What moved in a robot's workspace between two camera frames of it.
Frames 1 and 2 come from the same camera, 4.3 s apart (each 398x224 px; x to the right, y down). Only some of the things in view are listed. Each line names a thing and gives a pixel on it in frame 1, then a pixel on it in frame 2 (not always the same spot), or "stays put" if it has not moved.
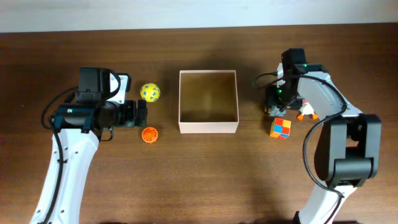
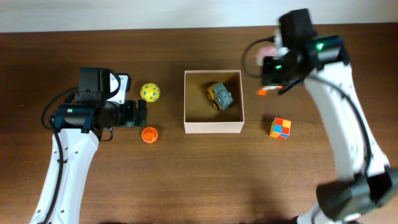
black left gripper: x=131 y=117 stays put
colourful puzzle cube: x=280 y=129 stays put
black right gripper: x=270 y=96 → x=270 y=76
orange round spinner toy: x=149 y=134 stays put
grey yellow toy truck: x=273 y=111 → x=221 y=99
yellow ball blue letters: x=150 y=92 stays put
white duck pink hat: x=306 y=109 → x=265 y=51
